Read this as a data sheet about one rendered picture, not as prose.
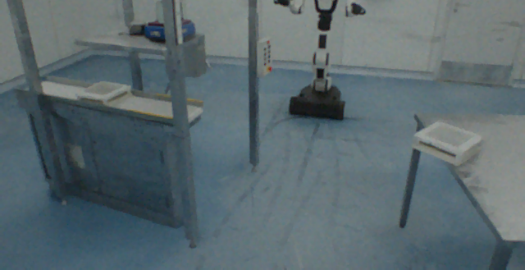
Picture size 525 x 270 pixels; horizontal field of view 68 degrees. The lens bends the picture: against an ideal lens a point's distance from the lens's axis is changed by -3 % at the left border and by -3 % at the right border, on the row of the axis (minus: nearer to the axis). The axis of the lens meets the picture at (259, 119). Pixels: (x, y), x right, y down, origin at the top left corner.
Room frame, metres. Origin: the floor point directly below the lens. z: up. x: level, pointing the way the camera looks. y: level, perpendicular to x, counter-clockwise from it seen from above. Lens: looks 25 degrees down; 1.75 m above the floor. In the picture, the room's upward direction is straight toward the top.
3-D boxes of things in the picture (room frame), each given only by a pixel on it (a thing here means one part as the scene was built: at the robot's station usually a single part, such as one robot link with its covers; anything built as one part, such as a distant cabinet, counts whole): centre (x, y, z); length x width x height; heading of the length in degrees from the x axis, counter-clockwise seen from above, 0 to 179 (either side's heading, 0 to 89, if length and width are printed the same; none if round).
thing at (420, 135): (1.69, -0.92, 0.88); 0.25 x 0.24 x 0.02; 130
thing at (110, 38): (2.19, 0.67, 1.24); 0.62 x 0.38 x 0.04; 67
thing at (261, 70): (2.83, -0.03, 0.96); 0.17 x 0.06 x 0.26; 157
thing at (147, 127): (2.35, 1.01, 0.76); 1.30 x 0.29 x 0.10; 67
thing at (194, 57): (2.24, 0.43, 1.13); 0.22 x 0.11 x 0.20; 67
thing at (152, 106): (2.35, 1.01, 0.79); 1.35 x 0.25 x 0.05; 67
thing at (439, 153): (1.69, -0.92, 0.83); 0.24 x 0.24 x 0.02; 40
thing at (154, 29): (2.17, 0.48, 1.30); 0.21 x 0.20 x 0.09; 157
